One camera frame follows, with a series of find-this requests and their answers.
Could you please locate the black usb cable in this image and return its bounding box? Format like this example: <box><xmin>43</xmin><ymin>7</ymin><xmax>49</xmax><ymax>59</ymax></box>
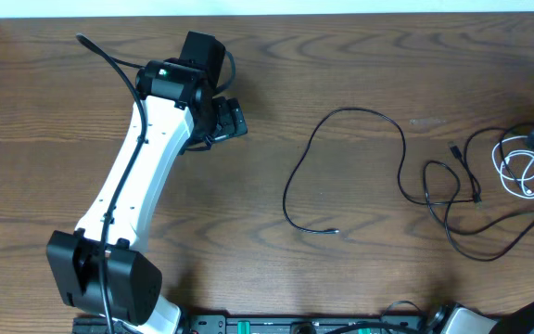
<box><xmin>282</xmin><ymin>107</ymin><xmax>484</xmax><ymax>236</ymax></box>
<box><xmin>422</xmin><ymin>122</ymin><xmax>534</xmax><ymax>263</ymax></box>

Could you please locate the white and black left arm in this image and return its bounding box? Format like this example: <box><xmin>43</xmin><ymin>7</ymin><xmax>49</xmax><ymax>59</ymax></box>
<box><xmin>46</xmin><ymin>32</ymin><xmax>248</xmax><ymax>333</ymax></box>

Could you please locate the white usb cable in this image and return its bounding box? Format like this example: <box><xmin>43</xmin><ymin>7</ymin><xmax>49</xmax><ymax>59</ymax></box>
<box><xmin>490</xmin><ymin>135</ymin><xmax>534</xmax><ymax>200</ymax></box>

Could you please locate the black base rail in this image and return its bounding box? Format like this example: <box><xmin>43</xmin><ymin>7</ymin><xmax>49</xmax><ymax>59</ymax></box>
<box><xmin>71</xmin><ymin>301</ymin><xmax>495</xmax><ymax>334</ymax></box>

